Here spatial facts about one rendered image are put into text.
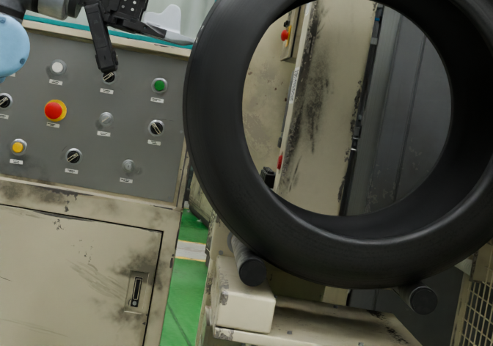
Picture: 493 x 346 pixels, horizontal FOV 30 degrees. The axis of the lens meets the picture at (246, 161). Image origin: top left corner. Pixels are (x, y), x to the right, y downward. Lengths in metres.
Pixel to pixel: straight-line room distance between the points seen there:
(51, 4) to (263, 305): 0.59
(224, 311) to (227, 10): 0.47
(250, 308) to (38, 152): 0.89
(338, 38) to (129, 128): 0.60
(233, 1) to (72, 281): 0.96
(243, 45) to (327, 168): 0.49
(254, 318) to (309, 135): 0.48
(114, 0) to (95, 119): 0.71
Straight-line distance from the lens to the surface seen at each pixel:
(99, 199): 2.16
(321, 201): 1.84
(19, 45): 1.40
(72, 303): 2.20
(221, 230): 1.81
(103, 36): 1.53
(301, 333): 1.55
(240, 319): 1.48
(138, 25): 1.51
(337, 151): 1.84
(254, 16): 1.43
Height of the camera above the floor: 1.15
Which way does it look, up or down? 3 degrees down
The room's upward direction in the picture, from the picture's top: 10 degrees clockwise
